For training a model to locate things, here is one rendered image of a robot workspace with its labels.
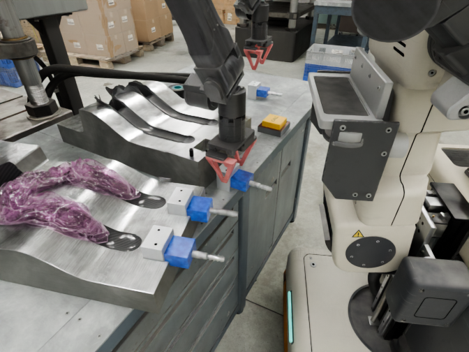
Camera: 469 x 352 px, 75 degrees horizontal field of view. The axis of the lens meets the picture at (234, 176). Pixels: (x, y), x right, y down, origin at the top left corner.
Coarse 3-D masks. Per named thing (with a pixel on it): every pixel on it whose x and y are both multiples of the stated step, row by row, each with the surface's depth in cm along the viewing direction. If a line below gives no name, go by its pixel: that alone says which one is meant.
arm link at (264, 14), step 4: (260, 4) 99; (264, 4) 100; (268, 4) 101; (256, 8) 100; (260, 8) 99; (264, 8) 100; (268, 8) 101; (256, 12) 100; (260, 12) 100; (264, 12) 100; (268, 12) 102; (252, 16) 102; (256, 16) 101; (260, 16) 101; (264, 16) 101; (268, 16) 103; (252, 20) 103; (256, 20) 102; (260, 20) 101; (264, 20) 102; (260, 24) 103
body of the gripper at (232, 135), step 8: (224, 120) 61; (240, 120) 61; (224, 128) 62; (232, 128) 62; (240, 128) 62; (248, 128) 69; (216, 136) 66; (224, 136) 63; (232, 136) 63; (240, 136) 64; (248, 136) 66; (208, 144) 64; (216, 144) 63; (224, 144) 63; (232, 144) 63; (240, 144) 63; (232, 152) 62
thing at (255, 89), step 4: (248, 84) 117; (252, 84) 117; (256, 84) 117; (260, 84) 119; (248, 88) 117; (252, 88) 116; (256, 88) 116; (260, 88) 117; (264, 88) 117; (268, 88) 117; (248, 92) 118; (252, 92) 117; (256, 92) 117; (260, 92) 116; (264, 92) 115; (268, 92) 116; (272, 92) 116; (276, 92) 115; (248, 96) 119; (252, 96) 118; (256, 96) 118; (260, 96) 117; (264, 96) 116
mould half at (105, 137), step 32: (128, 96) 85; (160, 96) 90; (64, 128) 87; (96, 128) 79; (128, 128) 78; (160, 128) 81; (192, 128) 80; (128, 160) 79; (160, 160) 73; (192, 160) 67
